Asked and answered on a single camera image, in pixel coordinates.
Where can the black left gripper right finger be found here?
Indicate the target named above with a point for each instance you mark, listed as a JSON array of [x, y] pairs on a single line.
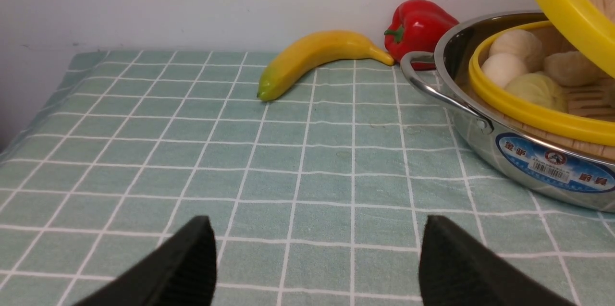
[[455, 269]]

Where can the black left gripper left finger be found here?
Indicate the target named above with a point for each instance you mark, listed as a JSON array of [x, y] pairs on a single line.
[[181, 272]]

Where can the bamboo steamer basket yellow rim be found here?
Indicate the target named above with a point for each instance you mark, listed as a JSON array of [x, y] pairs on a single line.
[[590, 117]]

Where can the stainless steel pot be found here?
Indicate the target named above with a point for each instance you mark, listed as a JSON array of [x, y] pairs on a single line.
[[542, 165]]

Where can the green checkered tablecloth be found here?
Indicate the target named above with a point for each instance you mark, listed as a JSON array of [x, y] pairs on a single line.
[[318, 199]]

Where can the white dumpling right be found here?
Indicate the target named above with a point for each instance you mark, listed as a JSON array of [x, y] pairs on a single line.
[[502, 68]]

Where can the white dumpling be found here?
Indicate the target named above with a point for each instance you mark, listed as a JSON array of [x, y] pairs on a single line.
[[523, 44], [502, 68]]

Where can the pinkish dumpling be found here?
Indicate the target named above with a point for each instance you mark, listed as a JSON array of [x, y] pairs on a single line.
[[571, 69]]

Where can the red bell pepper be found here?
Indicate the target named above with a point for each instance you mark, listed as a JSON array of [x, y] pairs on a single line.
[[417, 25]]

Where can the yellow banana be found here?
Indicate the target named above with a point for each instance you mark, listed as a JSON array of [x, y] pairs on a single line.
[[312, 51]]

